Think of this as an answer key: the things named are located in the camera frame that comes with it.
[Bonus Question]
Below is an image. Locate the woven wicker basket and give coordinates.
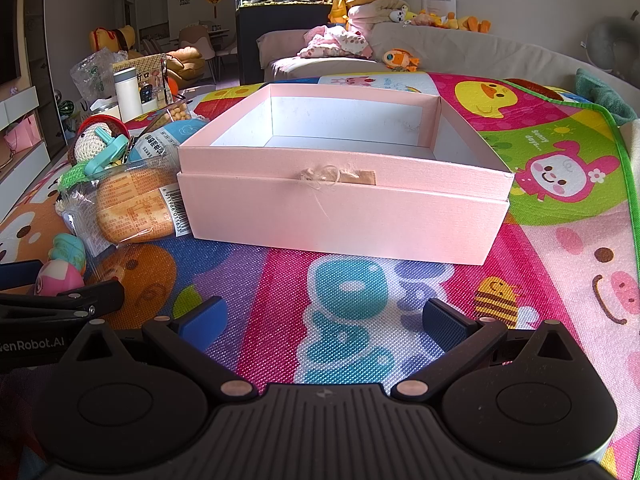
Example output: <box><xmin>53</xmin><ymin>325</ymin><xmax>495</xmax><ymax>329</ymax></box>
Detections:
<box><xmin>112</xmin><ymin>53</ymin><xmax>172</xmax><ymax>107</ymax></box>

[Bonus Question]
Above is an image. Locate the colourful cartoon play mat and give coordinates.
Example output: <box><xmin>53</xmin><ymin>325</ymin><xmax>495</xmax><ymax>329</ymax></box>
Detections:
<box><xmin>1</xmin><ymin>74</ymin><xmax>639</xmax><ymax>479</ymax></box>

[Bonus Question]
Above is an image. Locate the packaged orange bread bun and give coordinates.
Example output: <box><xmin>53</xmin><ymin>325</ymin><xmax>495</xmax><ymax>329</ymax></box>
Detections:
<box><xmin>61</xmin><ymin>156</ymin><xmax>191</xmax><ymax>258</ymax></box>

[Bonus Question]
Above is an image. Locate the pink floral blanket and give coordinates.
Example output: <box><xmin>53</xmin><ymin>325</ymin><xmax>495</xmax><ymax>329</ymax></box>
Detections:
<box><xmin>297</xmin><ymin>25</ymin><xmax>373</xmax><ymax>58</ymax></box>

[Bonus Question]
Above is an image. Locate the beige sofa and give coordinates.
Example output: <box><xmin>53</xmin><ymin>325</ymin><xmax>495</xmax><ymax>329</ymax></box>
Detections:
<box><xmin>256</xmin><ymin>20</ymin><xmax>640</xmax><ymax>111</ymax></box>

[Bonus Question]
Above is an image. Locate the pink cardboard box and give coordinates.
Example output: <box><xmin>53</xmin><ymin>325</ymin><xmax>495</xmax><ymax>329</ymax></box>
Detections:
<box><xmin>178</xmin><ymin>84</ymin><xmax>514</xmax><ymax>264</ymax></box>

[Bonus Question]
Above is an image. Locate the black fish tank cabinet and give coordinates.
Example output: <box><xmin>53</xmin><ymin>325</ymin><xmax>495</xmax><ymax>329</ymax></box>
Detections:
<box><xmin>235</xmin><ymin>3</ymin><xmax>331</xmax><ymax>84</ymax></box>

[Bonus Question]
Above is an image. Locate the clear plastic bag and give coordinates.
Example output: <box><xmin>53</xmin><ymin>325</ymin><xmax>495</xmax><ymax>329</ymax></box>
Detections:
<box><xmin>70</xmin><ymin>48</ymin><xmax>128</xmax><ymax>104</ymax></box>

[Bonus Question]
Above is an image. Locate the orange fish plush toy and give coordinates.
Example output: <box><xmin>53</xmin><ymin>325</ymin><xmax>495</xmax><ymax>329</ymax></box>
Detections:
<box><xmin>382</xmin><ymin>49</ymin><xmax>420</xmax><ymax>72</ymax></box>

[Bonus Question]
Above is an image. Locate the yellow duck plush row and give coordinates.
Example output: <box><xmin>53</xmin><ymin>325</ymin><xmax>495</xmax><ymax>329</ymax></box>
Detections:
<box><xmin>390</xmin><ymin>6</ymin><xmax>491</xmax><ymax>34</ymax></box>

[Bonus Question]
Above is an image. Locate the crochet doll red hat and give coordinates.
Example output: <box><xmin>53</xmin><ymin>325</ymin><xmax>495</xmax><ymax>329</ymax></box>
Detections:
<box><xmin>58</xmin><ymin>114</ymin><xmax>129</xmax><ymax>193</ymax></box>

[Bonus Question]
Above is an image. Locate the grey neck pillow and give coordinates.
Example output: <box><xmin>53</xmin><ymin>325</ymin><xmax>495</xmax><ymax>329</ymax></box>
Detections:
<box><xmin>582</xmin><ymin>16</ymin><xmax>639</xmax><ymax>77</ymax></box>

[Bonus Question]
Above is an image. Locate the blue white snack packet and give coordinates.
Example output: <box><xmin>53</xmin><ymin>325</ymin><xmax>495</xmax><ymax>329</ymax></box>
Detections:
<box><xmin>128</xmin><ymin>117</ymin><xmax>208</xmax><ymax>162</ymax></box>

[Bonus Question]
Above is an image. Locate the yellow duck bag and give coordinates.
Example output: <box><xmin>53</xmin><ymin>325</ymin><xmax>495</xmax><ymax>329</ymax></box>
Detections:
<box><xmin>89</xmin><ymin>25</ymin><xmax>136</xmax><ymax>52</ymax></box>

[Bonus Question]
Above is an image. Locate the teal green cloth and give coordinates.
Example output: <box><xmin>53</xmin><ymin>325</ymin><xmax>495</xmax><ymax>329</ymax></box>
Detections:
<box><xmin>575</xmin><ymin>68</ymin><xmax>638</xmax><ymax>126</ymax></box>

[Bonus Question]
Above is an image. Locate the pink teal toy ball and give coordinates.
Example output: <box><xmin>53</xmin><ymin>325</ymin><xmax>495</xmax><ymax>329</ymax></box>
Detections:
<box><xmin>34</xmin><ymin>233</ymin><xmax>87</xmax><ymax>297</ymax></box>

